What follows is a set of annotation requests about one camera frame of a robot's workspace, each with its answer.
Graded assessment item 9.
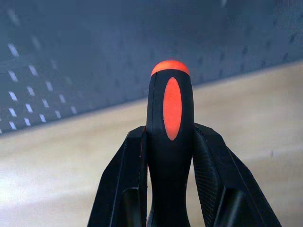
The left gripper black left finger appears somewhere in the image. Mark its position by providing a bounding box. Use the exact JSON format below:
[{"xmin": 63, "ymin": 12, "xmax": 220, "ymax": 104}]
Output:
[{"xmin": 87, "ymin": 126, "xmax": 149, "ymax": 227}]

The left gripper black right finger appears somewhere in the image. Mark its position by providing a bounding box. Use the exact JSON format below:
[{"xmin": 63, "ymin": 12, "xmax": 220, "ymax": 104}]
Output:
[{"xmin": 192, "ymin": 122, "xmax": 282, "ymax": 227}]

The black orange-capped screwdriver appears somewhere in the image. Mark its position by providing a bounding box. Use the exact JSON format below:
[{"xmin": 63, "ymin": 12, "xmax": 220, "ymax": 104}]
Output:
[{"xmin": 145, "ymin": 60, "xmax": 195, "ymax": 227}]

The dark grey pegboard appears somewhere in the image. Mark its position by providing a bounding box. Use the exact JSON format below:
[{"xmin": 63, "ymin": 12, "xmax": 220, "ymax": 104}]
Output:
[{"xmin": 0, "ymin": 0, "xmax": 303, "ymax": 135}]

